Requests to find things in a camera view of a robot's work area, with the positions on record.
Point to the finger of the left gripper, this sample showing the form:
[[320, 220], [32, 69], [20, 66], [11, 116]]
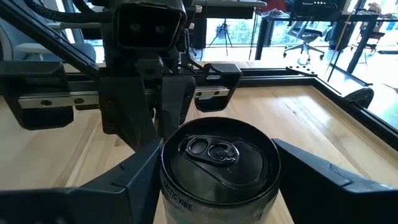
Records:
[[175, 99], [124, 112]]

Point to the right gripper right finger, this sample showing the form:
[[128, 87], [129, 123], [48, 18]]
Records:
[[311, 183]]

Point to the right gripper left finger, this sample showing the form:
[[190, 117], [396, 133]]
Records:
[[130, 186]]

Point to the white slim Celsius can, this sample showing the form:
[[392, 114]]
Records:
[[217, 174]]

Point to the black tripod stand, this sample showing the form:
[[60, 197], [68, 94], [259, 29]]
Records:
[[224, 31]]

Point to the black table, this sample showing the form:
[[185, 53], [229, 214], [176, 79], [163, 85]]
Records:
[[264, 34]]

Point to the dark grey desk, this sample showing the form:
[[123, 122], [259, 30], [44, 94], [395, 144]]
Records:
[[230, 3]]

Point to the black office chair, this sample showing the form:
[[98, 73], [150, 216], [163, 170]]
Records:
[[306, 39]]

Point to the black diagonal frame strut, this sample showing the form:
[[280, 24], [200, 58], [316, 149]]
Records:
[[46, 38]]

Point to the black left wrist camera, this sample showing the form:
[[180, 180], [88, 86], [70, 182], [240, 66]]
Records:
[[149, 26]]

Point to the black frame bracket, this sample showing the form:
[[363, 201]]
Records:
[[360, 97]]

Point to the black aluminium table frame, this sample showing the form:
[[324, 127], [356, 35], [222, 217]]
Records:
[[273, 79]]

